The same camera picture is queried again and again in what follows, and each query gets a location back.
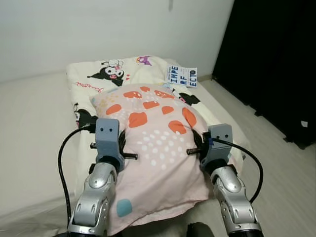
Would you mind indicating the cream cartoon-print comforter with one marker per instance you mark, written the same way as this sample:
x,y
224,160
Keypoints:
x,y
98,74

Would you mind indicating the white book blue lettering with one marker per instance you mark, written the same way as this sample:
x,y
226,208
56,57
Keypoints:
x,y
181,77

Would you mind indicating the pink orange-patterned pillow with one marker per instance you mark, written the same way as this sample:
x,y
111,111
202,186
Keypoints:
x,y
158,168

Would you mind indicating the grey robot lower body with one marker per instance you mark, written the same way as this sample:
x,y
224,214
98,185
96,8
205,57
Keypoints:
x,y
200,231

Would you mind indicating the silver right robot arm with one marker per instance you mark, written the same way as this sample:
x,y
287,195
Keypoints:
x,y
234,202

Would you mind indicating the black wardrobe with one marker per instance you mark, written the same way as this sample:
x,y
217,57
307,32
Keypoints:
x,y
266,64

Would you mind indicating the bed with white sheet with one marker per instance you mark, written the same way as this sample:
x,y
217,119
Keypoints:
x,y
29,138

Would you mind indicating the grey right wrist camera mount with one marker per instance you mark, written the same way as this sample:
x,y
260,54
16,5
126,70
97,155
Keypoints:
x,y
217,145

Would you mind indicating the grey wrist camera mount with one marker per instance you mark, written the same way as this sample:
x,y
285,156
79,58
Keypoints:
x,y
108,143
217,145

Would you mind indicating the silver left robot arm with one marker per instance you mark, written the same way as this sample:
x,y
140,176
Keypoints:
x,y
96,202

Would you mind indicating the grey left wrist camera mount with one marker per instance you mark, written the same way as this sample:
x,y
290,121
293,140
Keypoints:
x,y
108,143

